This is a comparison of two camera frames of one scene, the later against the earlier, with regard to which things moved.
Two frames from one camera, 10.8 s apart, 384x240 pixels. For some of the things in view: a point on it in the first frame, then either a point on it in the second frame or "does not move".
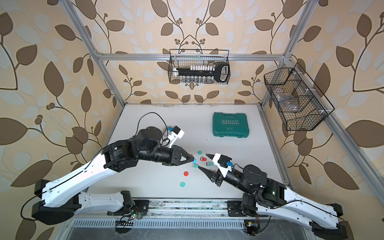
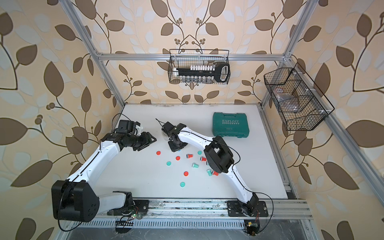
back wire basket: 199,66 does not move
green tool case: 230,124 does not move
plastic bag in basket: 287,101 does not move
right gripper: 214,176 to 173,148
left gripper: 174,156 to 145,138
